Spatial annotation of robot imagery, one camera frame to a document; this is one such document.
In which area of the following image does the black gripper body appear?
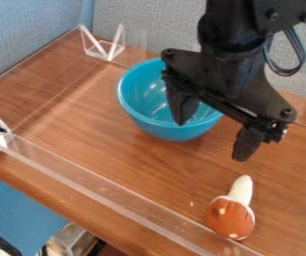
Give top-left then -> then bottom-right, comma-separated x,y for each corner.
162,48 -> 296,143

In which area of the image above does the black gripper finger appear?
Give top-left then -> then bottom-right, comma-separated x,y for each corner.
232,126 -> 264,162
164,78 -> 200,126

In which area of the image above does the brown spotted toy mushroom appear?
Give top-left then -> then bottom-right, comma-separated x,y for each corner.
206,175 -> 255,240

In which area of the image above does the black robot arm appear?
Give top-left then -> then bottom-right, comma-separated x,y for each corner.
162,0 -> 306,161

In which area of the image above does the blue plastic bowl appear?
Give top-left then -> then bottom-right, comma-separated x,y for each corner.
116,58 -> 223,142

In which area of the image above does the clear acrylic back barrier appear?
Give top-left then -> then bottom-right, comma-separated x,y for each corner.
113,29 -> 306,132

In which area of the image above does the clear acrylic barrier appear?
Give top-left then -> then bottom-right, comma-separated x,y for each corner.
113,29 -> 306,132
0,133 -> 262,256

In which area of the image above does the clear acrylic front barrier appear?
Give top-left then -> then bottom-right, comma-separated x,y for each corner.
0,133 -> 262,256

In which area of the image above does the clear box under table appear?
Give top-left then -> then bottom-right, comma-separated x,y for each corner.
36,223 -> 99,256

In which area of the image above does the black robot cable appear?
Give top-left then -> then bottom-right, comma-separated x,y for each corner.
262,27 -> 306,78

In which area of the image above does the clear acrylic corner bracket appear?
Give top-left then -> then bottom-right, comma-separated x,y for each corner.
79,24 -> 125,62

